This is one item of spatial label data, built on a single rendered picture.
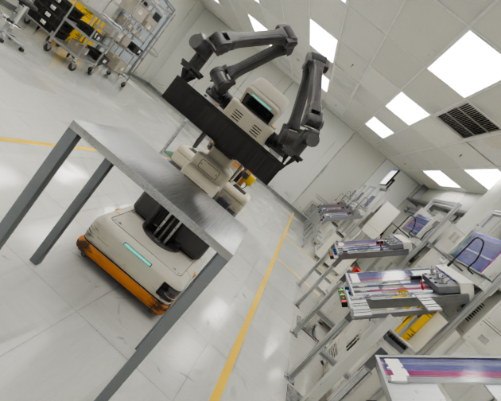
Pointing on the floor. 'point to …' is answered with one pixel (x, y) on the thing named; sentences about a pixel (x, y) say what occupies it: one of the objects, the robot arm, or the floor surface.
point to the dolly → (53, 17)
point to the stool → (11, 22)
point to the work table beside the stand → (168, 172)
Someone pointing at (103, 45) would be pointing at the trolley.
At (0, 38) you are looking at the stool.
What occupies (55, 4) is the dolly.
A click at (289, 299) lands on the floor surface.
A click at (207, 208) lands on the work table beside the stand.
